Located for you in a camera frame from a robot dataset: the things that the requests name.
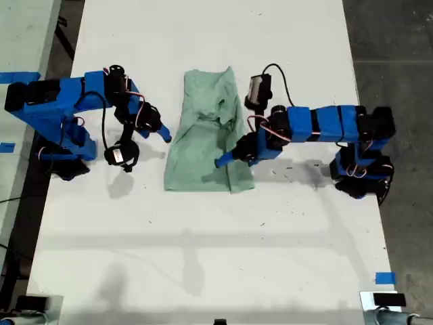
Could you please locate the tiny black block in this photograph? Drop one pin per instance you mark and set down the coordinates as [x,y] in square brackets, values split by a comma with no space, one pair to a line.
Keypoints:
[220,322]

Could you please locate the black metal strut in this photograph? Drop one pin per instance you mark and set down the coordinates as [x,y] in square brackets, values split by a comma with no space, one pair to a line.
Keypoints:
[66,42]

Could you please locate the small black box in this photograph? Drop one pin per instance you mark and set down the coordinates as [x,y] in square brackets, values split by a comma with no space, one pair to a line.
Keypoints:
[32,303]
[389,299]

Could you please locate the grey metal tube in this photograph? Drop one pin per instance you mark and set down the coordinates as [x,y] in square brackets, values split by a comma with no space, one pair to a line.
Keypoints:
[23,320]
[389,319]

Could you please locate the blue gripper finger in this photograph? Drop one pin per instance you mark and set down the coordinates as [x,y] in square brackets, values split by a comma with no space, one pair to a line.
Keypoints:
[164,132]
[226,159]

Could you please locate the pale green T-shirt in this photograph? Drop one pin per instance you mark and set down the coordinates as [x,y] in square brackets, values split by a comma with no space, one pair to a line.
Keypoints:
[203,101]

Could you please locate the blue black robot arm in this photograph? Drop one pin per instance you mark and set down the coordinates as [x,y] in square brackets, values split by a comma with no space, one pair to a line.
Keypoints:
[71,98]
[324,125]

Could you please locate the short black camera stalk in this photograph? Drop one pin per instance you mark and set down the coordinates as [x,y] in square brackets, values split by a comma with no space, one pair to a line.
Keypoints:
[261,116]
[128,132]

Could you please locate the blue tape patch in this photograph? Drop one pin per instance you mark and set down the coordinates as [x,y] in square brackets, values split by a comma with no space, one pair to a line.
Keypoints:
[385,278]

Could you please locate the pale grey side table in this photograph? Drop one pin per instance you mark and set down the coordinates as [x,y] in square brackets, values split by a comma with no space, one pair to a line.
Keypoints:
[20,40]

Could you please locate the black camera box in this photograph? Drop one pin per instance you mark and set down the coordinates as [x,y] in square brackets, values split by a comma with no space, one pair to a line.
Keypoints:
[258,91]
[118,155]

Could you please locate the long blue tape strip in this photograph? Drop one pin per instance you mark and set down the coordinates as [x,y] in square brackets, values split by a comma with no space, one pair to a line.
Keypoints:
[17,76]

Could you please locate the short blue tape strip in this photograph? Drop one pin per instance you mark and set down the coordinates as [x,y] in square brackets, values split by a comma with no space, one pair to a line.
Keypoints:
[7,148]

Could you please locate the white metal plate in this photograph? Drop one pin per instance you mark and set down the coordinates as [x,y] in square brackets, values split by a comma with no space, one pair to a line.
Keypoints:
[367,301]

